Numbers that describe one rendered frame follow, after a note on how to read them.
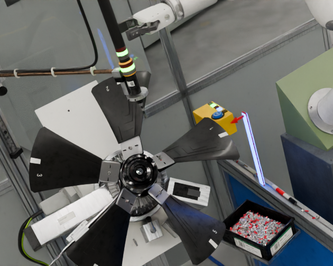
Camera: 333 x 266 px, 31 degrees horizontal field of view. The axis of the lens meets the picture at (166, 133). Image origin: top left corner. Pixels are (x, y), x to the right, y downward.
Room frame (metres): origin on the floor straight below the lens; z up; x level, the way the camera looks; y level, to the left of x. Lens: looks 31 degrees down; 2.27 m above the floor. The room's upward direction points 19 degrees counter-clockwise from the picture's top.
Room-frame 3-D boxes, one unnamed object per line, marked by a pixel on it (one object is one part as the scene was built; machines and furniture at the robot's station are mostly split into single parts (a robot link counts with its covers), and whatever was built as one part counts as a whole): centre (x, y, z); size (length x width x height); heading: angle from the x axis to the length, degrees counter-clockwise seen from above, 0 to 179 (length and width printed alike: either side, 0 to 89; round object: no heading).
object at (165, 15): (1.73, -0.08, 1.65); 0.11 x 0.10 x 0.07; 108
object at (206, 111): (2.07, -0.20, 1.02); 0.16 x 0.10 x 0.11; 18
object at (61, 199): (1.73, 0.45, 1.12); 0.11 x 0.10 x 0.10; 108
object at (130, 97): (1.69, 0.06, 1.49); 0.09 x 0.07 x 0.10; 53
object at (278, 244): (1.58, -0.19, 0.85); 0.22 x 0.17 x 0.07; 34
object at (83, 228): (1.58, 0.38, 1.08); 0.07 x 0.04 x 0.06; 119
